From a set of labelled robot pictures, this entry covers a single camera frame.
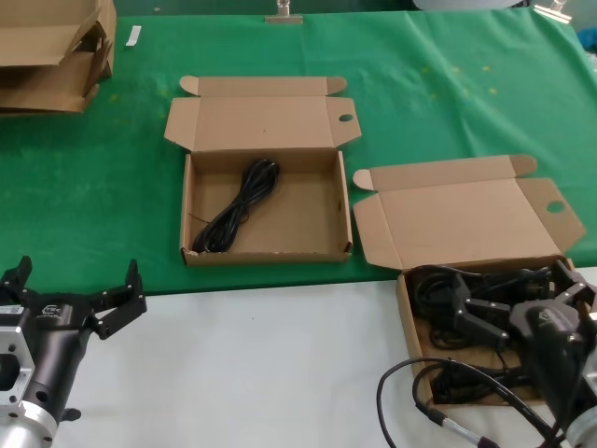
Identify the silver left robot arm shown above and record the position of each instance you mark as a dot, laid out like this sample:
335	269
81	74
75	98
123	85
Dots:
23	429

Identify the stacked cardboard box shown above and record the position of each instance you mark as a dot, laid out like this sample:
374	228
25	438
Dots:
28	14
28	91

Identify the green table cloth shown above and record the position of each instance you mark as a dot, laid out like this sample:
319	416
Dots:
420	93

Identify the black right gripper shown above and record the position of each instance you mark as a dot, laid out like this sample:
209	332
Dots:
550	345

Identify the silver left camera mount bracket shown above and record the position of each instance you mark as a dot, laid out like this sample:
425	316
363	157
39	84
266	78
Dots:
16	354

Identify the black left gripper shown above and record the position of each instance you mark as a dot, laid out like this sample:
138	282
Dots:
58	326

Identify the open cardboard box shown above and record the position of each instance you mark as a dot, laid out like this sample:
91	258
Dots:
261	121
466	219

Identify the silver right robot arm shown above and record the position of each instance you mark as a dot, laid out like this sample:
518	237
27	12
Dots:
585	431

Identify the metal table clamp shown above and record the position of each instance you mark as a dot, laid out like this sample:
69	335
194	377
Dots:
283	18
555	11

